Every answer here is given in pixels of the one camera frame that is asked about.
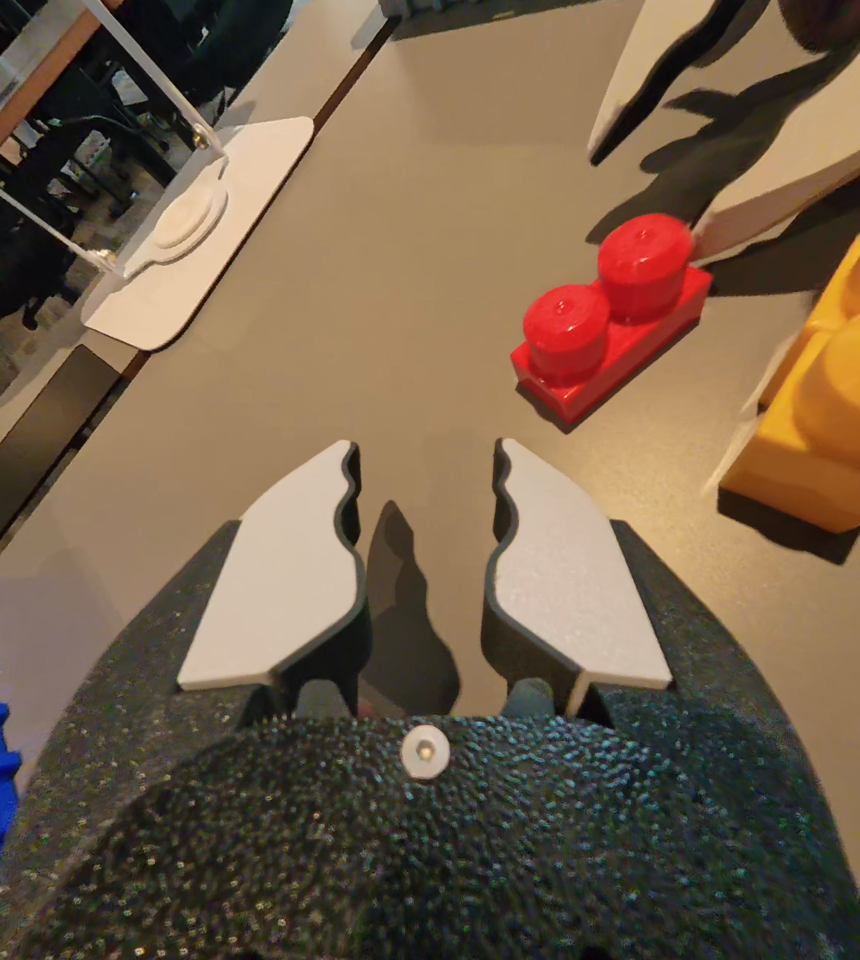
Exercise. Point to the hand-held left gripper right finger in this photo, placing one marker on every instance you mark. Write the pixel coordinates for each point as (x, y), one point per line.
(580, 592)

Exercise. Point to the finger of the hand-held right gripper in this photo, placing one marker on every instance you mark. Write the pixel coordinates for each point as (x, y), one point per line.
(625, 82)
(835, 142)

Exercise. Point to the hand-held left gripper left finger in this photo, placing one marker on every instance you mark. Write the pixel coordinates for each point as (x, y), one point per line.
(272, 592)

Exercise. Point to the red two-stud block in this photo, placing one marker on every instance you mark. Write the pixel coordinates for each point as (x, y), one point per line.
(572, 337)

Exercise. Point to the white stand base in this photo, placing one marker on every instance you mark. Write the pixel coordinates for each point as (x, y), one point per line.
(249, 180)

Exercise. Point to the black office chair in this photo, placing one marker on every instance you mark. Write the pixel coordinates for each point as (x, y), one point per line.
(9, 262)

